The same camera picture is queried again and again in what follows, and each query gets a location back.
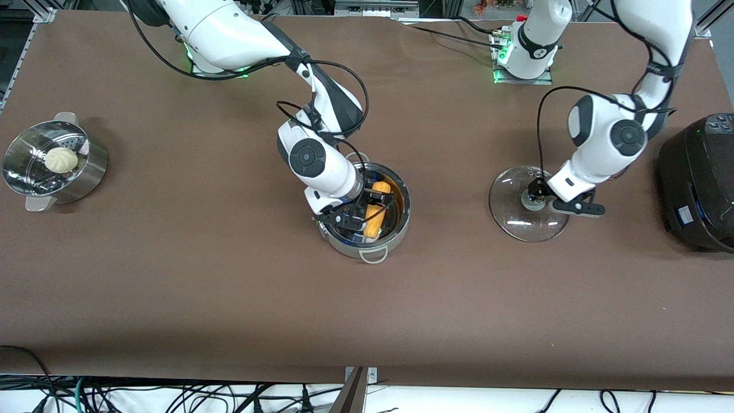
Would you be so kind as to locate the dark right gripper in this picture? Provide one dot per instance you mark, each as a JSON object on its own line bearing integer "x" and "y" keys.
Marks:
{"x": 367, "y": 202}

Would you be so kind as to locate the yellow corn cob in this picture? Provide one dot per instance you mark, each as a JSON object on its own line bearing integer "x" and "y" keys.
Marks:
{"x": 374, "y": 226}

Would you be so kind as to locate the glass pot lid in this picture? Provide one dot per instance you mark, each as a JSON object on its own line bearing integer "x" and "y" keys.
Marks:
{"x": 516, "y": 223}

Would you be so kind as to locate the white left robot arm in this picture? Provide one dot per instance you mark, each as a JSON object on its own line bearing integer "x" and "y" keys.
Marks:
{"x": 602, "y": 132}

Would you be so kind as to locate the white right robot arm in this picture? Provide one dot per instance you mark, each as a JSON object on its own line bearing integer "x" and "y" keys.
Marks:
{"x": 229, "y": 34}

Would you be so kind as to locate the steel steamer pot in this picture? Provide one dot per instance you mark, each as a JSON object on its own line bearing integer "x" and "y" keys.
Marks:
{"x": 86, "y": 178}

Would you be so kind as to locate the black rice cooker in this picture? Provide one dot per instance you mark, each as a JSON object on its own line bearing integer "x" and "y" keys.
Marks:
{"x": 705, "y": 172}

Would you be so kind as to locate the aluminium corner profile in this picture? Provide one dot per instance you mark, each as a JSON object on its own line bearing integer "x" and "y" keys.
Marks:
{"x": 711, "y": 20}

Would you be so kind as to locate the pale steamed bun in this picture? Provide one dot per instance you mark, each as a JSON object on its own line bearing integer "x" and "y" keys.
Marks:
{"x": 60, "y": 160}

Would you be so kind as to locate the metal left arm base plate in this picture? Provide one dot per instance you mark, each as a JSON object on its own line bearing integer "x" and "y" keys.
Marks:
{"x": 527, "y": 81}

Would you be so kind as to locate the small metal bracket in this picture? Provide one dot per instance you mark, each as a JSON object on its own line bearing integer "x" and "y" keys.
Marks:
{"x": 373, "y": 376}

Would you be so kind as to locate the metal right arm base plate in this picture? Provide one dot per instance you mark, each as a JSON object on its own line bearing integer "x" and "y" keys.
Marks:
{"x": 248, "y": 70}

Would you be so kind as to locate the dark metal post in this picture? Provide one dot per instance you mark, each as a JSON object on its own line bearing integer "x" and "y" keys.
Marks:
{"x": 351, "y": 396}

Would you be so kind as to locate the grey background frame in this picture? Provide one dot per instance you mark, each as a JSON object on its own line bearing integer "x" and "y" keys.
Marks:
{"x": 373, "y": 7}

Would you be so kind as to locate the aluminium edge rail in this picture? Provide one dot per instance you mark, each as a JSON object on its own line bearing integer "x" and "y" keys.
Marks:
{"x": 11, "y": 74}

